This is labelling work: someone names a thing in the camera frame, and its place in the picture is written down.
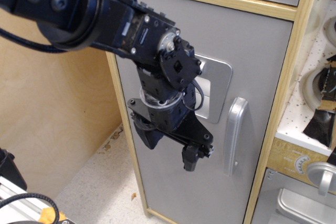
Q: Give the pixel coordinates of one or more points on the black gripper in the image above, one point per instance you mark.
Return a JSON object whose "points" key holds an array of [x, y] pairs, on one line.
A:
{"points": [[176, 119]]}

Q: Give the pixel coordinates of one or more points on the grey fridge door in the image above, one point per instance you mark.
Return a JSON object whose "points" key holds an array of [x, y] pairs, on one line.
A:
{"points": [[255, 47]]}

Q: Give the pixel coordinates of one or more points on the silver fridge door handle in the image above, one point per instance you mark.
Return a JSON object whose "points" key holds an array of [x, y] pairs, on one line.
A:
{"points": [[234, 121]]}

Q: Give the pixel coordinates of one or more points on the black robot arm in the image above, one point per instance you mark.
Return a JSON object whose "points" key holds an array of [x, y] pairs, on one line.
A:
{"points": [[166, 64]]}

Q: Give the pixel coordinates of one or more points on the grey oven door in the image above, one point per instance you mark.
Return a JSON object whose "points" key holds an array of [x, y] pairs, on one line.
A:
{"points": [[266, 207]]}

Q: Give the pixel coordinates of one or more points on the orange tape piece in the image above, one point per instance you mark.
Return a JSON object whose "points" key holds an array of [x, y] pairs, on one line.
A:
{"points": [[47, 215]]}

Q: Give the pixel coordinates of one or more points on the white speckled sink counter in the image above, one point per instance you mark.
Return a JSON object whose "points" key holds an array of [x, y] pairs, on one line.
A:
{"points": [[313, 53]]}

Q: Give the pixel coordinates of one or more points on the silver oven knob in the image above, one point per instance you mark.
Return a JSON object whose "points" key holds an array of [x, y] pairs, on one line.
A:
{"points": [[322, 175]]}

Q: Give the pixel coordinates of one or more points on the black box left edge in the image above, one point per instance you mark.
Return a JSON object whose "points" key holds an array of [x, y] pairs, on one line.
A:
{"points": [[10, 171]]}

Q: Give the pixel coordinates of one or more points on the wooden toy kitchen frame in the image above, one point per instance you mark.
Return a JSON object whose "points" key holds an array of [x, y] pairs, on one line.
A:
{"points": [[299, 16]]}

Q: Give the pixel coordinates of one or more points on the aluminium rail base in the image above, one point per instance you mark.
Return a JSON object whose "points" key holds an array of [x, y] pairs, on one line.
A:
{"points": [[18, 206]]}

